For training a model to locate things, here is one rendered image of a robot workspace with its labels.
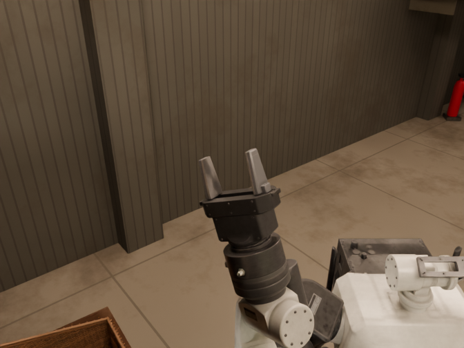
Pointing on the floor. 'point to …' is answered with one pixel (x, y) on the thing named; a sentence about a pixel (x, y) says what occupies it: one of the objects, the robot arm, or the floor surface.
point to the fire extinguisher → (455, 101)
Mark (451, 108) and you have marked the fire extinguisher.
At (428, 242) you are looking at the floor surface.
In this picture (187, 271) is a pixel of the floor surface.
